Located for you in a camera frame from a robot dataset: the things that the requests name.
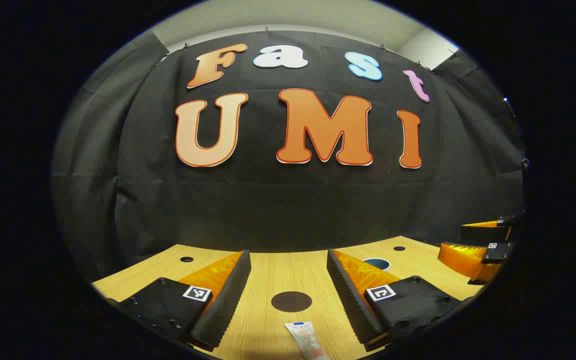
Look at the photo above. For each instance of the white toothpaste tube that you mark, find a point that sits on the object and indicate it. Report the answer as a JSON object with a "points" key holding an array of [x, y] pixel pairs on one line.
{"points": [[305, 337]]}

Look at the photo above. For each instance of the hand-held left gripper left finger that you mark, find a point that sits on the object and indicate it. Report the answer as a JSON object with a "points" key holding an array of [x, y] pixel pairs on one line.
{"points": [[225, 300]]}

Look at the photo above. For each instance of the dark brown round coaster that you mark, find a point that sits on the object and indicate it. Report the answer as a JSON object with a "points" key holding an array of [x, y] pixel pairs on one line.
{"points": [[291, 302]]}

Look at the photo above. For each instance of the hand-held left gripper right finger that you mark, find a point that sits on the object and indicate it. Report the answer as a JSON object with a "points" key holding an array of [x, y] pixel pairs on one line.
{"points": [[350, 300]]}

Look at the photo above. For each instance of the pale green cup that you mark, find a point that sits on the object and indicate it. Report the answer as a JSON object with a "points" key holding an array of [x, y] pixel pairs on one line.
{"points": [[375, 262]]}

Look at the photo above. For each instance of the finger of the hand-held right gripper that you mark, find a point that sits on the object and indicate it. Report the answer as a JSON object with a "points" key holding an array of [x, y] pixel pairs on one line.
{"points": [[485, 234], [468, 257]]}

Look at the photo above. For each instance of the wooden desktop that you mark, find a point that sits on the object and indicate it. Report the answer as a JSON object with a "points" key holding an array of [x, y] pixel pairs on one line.
{"points": [[273, 270]]}

